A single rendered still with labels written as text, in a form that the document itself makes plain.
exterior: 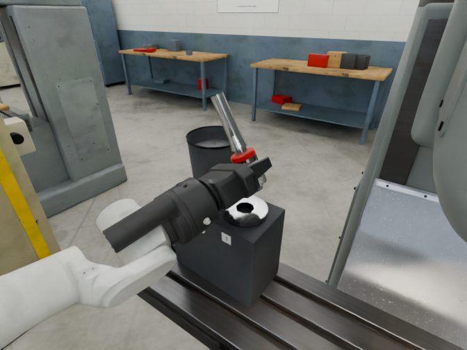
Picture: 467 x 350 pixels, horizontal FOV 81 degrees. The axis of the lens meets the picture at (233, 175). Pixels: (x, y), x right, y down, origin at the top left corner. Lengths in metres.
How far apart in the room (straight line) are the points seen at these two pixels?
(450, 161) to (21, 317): 0.43
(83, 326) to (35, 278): 1.57
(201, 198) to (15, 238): 1.58
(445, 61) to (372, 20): 4.17
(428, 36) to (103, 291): 0.70
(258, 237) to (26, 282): 0.33
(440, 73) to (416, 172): 0.38
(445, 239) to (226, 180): 0.56
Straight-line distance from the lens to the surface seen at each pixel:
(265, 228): 0.51
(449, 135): 0.31
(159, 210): 0.38
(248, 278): 0.56
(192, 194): 0.42
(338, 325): 0.64
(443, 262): 0.83
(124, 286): 0.38
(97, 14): 7.37
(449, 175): 0.30
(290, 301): 0.65
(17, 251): 1.97
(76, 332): 1.93
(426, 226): 0.81
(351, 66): 4.14
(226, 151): 2.15
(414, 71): 0.72
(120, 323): 1.87
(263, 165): 0.49
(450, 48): 0.45
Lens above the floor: 1.51
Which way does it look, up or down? 30 degrees down
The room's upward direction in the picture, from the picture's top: straight up
